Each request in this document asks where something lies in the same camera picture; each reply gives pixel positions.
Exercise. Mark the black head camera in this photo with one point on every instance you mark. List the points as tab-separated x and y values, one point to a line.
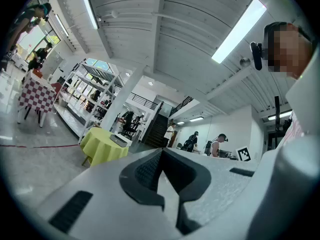
257	56

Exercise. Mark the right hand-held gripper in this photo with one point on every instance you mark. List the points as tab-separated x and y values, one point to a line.
243	154

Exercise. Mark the black balcony railing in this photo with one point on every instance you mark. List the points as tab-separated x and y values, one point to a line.
145	100

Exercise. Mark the person's head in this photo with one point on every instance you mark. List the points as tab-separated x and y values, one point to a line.
285	51

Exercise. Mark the red floor tape line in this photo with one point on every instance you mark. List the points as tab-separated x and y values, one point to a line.
50	146

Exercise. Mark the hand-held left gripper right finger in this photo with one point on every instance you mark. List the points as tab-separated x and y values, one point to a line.
190	181

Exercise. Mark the orange chair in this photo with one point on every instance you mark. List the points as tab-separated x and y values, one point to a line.
56	87

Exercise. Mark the white pink print t-shirt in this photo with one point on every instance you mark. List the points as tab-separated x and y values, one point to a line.
307	104

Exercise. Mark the green cloth round table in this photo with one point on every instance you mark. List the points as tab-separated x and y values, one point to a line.
100	146

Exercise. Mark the red white checkered table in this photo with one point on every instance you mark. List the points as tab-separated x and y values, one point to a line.
37	94

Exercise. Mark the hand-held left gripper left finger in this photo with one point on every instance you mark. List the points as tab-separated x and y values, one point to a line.
140	174

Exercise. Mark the white pillar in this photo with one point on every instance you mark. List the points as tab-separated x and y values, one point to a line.
120	101

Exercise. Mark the long ceiling light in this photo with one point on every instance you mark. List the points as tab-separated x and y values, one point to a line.
89	9
237	31
62	25

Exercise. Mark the dark staircase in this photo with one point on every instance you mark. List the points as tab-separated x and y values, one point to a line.
157	131

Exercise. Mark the white metal shelf rack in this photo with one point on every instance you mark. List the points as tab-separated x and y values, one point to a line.
82	101

